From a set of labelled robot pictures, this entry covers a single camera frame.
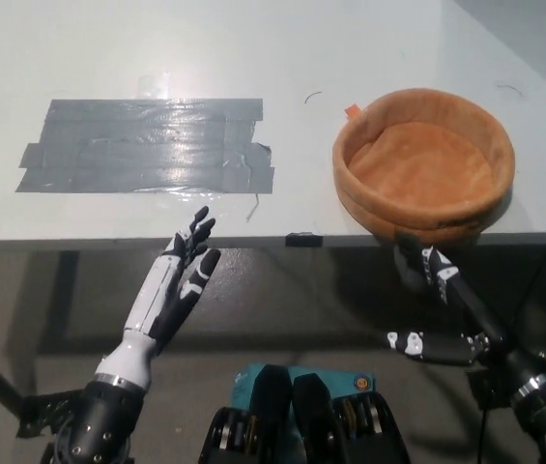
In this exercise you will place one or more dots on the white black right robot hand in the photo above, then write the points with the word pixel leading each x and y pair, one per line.
pixel 446 345

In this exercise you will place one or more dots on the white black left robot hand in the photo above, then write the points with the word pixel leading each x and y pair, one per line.
pixel 156 309

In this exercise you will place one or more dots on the black teal robot torso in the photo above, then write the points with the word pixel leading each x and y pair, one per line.
pixel 301 415

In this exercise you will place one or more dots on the orange plush bowl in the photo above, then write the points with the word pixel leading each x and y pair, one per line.
pixel 398 203

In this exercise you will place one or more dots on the black floor tape at pole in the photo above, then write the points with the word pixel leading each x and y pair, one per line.
pixel 40 411

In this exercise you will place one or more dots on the small black tape piece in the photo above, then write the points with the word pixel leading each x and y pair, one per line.
pixel 304 239

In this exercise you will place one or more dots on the clear tape piece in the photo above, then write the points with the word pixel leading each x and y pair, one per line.
pixel 154 86

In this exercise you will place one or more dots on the grey duct tape patch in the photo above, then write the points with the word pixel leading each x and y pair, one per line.
pixel 142 145

